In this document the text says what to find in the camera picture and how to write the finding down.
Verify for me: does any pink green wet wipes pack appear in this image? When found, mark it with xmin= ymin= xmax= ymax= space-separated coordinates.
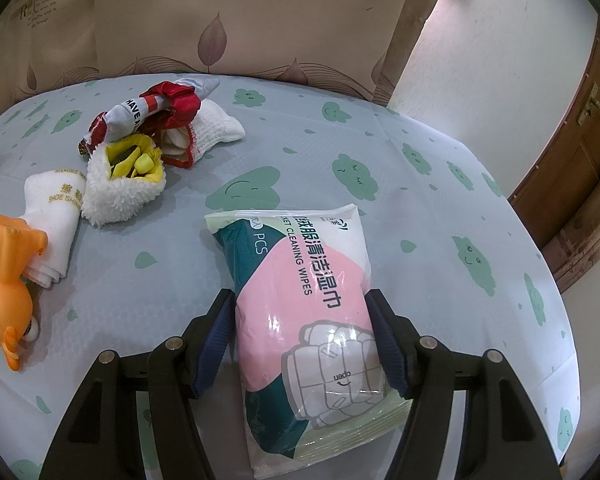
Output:
xmin=206 ymin=205 xmax=411 ymax=479

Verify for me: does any orange rubber chick toy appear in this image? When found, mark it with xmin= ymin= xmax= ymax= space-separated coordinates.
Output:
xmin=0 ymin=214 xmax=48 ymax=372

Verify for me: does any white fluffy yellow slipper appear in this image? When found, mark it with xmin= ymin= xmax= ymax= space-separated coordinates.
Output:
xmin=82 ymin=133 xmax=166 ymax=228

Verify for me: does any white red trimmed sock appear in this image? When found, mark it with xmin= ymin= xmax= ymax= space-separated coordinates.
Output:
xmin=160 ymin=99 xmax=246 ymax=168

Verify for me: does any red grey printed garment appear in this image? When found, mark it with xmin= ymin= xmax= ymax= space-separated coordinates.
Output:
xmin=78 ymin=76 xmax=220 ymax=156

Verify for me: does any green cloud patterned tablecloth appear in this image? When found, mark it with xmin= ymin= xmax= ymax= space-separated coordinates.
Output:
xmin=0 ymin=77 xmax=580 ymax=479

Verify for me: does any beige leaf print curtain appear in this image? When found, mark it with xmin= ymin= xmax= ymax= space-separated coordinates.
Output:
xmin=0 ymin=0 xmax=438 ymax=115

